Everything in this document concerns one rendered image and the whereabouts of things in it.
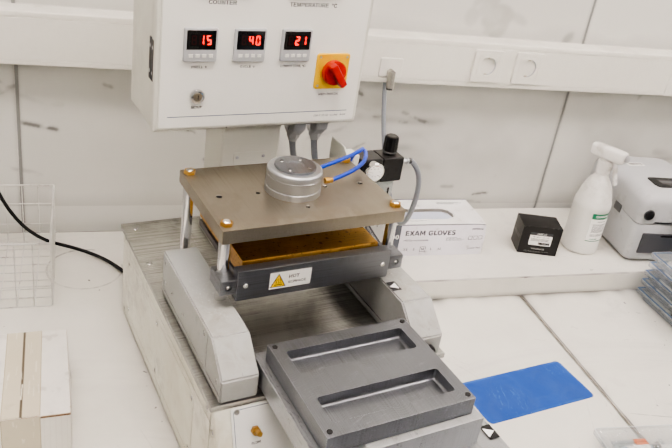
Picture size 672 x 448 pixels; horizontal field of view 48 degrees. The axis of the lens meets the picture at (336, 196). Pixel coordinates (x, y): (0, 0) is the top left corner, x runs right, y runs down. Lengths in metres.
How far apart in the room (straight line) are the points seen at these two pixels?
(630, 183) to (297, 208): 0.98
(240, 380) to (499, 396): 0.55
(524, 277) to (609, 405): 0.34
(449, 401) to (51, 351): 0.58
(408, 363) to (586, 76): 1.02
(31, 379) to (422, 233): 0.81
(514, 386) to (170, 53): 0.80
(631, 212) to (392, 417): 1.03
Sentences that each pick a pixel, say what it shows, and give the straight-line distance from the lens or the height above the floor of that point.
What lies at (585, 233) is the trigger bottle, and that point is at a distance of 1.75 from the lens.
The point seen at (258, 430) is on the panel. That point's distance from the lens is 0.96.
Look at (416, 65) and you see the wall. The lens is 1.59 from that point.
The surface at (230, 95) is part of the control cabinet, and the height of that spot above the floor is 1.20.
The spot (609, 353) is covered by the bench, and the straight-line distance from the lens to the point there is 1.55.
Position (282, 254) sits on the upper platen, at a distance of 0.99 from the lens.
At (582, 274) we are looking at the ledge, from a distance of 1.69.
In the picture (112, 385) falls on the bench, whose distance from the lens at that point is 1.25.
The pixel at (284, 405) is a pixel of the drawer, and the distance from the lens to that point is 0.90.
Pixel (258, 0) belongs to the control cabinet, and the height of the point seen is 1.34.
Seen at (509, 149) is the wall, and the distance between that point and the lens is 1.84.
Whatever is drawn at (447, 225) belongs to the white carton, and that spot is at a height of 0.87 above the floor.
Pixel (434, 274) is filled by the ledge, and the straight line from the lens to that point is 1.53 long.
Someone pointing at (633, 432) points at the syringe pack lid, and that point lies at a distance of 1.35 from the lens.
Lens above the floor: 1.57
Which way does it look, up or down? 26 degrees down
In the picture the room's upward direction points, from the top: 9 degrees clockwise
